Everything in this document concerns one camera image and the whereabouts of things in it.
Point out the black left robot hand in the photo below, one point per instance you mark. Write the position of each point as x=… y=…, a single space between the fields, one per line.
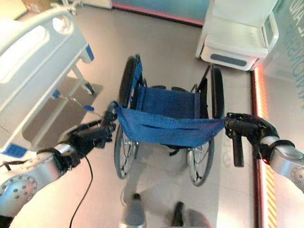
x=91 y=137

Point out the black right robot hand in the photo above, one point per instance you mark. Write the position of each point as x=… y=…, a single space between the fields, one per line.
x=249 y=128

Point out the blue fabric wheelchair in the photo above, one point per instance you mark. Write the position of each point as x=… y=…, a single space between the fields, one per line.
x=169 y=118

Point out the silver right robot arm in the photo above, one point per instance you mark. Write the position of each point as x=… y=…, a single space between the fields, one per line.
x=283 y=158

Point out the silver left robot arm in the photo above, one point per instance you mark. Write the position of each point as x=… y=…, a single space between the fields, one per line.
x=33 y=169

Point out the white hospital bed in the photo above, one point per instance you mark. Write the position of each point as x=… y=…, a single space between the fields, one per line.
x=35 y=61

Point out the white medical cabinet machine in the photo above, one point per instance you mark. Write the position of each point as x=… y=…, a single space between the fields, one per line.
x=240 y=33

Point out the silver robot legs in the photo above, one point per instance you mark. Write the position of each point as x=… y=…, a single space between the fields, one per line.
x=152 y=212

